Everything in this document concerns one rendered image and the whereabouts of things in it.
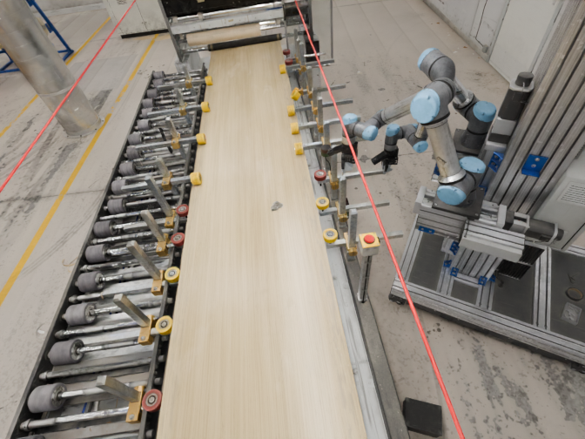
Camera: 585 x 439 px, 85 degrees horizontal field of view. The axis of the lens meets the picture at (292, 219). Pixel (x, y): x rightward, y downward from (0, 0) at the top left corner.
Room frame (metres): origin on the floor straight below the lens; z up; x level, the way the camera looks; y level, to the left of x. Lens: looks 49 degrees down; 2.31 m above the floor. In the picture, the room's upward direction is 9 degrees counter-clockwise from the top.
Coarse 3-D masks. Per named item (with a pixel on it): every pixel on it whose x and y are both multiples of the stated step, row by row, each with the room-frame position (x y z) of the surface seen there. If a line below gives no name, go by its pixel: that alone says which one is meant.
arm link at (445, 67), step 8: (440, 64) 1.47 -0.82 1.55; (448, 64) 1.46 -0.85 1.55; (432, 72) 1.48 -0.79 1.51; (440, 72) 1.44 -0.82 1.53; (448, 72) 1.43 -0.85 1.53; (432, 80) 1.48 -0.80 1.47; (416, 128) 1.46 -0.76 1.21; (424, 128) 1.42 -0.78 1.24; (416, 136) 1.43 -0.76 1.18; (424, 136) 1.41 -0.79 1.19; (416, 144) 1.41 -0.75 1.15; (424, 144) 1.39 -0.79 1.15
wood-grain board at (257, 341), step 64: (256, 64) 3.35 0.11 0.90; (256, 128) 2.21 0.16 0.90; (192, 192) 1.59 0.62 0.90; (256, 192) 1.49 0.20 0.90; (192, 256) 1.07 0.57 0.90; (256, 256) 1.00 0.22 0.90; (320, 256) 0.94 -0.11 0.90; (192, 320) 0.70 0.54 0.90; (256, 320) 0.65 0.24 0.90; (320, 320) 0.60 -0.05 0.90; (192, 384) 0.41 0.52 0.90; (256, 384) 0.37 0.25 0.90; (320, 384) 0.33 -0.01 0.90
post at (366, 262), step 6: (366, 258) 0.75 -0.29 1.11; (372, 258) 0.75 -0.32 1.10; (366, 264) 0.75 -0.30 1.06; (360, 270) 0.78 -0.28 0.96; (366, 270) 0.74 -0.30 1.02; (360, 276) 0.77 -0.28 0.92; (366, 276) 0.75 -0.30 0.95; (360, 282) 0.76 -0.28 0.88; (366, 282) 0.75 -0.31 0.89; (360, 288) 0.75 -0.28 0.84; (366, 288) 0.75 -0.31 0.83; (360, 294) 0.75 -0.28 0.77; (360, 300) 0.75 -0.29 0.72; (366, 300) 0.74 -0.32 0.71
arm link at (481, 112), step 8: (472, 104) 1.55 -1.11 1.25; (480, 104) 1.51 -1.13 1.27; (488, 104) 1.50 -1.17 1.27; (472, 112) 1.50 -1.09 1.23; (480, 112) 1.45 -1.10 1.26; (488, 112) 1.43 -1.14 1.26; (472, 120) 1.47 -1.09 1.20; (480, 120) 1.44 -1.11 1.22; (488, 120) 1.42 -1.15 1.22; (472, 128) 1.46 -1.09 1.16; (480, 128) 1.43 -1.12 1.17; (488, 128) 1.43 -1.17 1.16
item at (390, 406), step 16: (304, 96) 2.95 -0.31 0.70; (320, 160) 1.94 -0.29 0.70; (336, 224) 1.29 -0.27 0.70; (352, 272) 0.93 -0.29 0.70; (352, 288) 0.83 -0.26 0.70; (368, 304) 0.72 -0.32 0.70; (368, 320) 0.64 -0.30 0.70; (368, 336) 0.56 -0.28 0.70; (368, 352) 0.49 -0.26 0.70; (384, 352) 0.48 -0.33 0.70; (384, 368) 0.40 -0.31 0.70; (384, 384) 0.34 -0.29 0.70; (384, 400) 0.28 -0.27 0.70; (384, 416) 0.22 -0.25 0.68; (400, 416) 0.21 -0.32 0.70; (400, 432) 0.16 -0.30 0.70
